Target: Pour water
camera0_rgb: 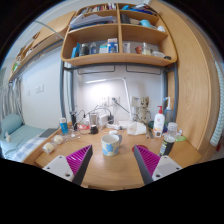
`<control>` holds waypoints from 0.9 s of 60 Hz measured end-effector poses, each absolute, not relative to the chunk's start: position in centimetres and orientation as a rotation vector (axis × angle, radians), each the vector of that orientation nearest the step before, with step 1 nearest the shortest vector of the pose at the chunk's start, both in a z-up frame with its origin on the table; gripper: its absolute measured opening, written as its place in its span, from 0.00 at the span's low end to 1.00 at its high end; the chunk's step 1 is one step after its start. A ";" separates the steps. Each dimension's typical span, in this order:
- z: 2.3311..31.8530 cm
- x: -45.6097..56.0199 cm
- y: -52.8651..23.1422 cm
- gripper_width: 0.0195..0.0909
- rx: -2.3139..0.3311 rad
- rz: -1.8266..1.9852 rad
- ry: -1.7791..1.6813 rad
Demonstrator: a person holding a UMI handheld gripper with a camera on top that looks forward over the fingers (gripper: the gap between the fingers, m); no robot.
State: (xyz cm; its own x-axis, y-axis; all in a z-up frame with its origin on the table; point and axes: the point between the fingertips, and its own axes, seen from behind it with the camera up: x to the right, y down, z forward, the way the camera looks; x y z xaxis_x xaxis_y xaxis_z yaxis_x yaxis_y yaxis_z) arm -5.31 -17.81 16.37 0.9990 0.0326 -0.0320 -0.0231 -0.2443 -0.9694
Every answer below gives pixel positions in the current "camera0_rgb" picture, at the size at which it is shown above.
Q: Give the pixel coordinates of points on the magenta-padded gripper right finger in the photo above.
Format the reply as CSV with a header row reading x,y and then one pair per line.
x,y
148,159

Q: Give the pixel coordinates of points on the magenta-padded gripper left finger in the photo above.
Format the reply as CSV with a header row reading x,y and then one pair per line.
x,y
78,159

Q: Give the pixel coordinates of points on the clear bottle with black label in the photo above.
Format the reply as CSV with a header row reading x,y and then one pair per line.
x,y
166,146

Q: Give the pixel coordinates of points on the small white thermometer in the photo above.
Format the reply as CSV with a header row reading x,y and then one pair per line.
x,y
158,133

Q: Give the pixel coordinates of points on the crumpled white tissue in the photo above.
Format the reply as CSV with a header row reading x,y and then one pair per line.
x,y
136,128

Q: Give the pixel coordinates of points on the small black cup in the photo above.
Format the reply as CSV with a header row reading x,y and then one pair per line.
x,y
94,129

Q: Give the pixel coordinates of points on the cream mug with blue map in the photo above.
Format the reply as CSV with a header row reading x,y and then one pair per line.
x,y
110,145

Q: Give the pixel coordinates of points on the small blue tube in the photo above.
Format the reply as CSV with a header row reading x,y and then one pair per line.
x,y
63,126

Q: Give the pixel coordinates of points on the black cylindrical device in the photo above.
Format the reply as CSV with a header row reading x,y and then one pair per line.
x,y
73,121

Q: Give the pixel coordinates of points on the white red pump lotion bottle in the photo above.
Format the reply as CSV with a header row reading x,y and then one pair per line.
x,y
159,121

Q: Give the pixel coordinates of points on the silver metal tumbler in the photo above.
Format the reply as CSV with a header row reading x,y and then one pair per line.
x,y
93,119

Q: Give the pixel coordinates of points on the white oval earbud case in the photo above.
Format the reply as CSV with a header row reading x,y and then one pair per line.
x,y
113,132

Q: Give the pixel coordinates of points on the white charger block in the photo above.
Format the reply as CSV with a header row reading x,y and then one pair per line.
x,y
103,119

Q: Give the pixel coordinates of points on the brown tree creature figurine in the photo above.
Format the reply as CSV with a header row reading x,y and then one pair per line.
x,y
144,111

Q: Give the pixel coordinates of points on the white power strip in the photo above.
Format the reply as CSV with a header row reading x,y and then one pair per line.
x,y
113,126

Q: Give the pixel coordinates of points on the clear squeeze wash bottle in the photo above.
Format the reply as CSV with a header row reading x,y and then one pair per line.
x,y
168,113

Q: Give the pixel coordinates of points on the bed with teal bedding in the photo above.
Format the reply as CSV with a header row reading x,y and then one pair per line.
x,y
23,140

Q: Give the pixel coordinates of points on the teal pillow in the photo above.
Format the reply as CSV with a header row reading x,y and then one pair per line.
x,y
10,123

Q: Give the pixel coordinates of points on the wooden shelf unit with items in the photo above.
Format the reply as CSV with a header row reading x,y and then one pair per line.
x,y
116,33

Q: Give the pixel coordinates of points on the grey metal frame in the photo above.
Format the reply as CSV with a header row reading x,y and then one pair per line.
x,y
62,90

